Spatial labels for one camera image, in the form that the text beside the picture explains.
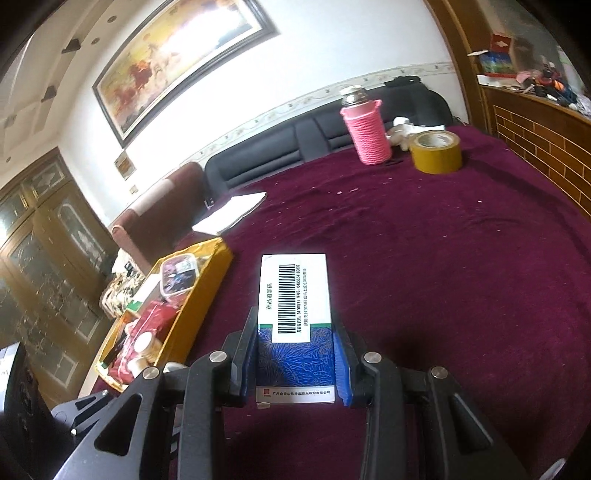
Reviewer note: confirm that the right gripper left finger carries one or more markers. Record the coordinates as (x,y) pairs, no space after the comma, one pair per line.
(172,419)

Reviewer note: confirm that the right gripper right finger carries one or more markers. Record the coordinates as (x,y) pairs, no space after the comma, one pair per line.
(420,424)

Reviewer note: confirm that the white pill bottle red label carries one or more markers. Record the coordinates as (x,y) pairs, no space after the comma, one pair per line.
(147,346)

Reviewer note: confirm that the white blue medicine box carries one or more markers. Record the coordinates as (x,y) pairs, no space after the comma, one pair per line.
(295,345)

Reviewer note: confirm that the small white bottle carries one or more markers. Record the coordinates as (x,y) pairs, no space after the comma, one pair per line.
(137,365)

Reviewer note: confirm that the red foil packet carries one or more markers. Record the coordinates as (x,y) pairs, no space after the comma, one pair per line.
(157,318)

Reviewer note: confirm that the large white plastic bottle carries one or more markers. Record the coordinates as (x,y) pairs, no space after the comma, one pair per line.
(173,366)

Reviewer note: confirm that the green white medicine box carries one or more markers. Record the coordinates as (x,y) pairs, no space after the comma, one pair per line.
(148,291)

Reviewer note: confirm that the yellow taped cardboard tray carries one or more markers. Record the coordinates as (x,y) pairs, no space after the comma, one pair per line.
(213,260)

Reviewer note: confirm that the patterned bag on floor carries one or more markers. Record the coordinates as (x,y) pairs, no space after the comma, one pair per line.
(120,290)

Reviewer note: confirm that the maroon armchair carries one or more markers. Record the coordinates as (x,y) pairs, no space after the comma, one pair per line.
(153,224)

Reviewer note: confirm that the white paper booklet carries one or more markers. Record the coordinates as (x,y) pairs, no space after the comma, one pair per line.
(229,214)

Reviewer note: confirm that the wooden glass door cabinet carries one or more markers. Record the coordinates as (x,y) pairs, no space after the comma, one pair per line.
(56,258)

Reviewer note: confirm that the yellow tape roll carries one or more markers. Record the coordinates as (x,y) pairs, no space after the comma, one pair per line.
(436,152)

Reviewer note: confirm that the pink knitted sleeve bottle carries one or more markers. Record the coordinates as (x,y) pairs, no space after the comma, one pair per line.
(363,118)

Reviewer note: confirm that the black leather sofa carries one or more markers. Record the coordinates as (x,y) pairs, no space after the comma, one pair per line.
(319,132)

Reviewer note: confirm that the framed horse painting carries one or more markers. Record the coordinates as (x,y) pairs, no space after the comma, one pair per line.
(177,44)

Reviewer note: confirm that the wooden shelf cabinet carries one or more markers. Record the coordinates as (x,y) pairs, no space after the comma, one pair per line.
(554,140)

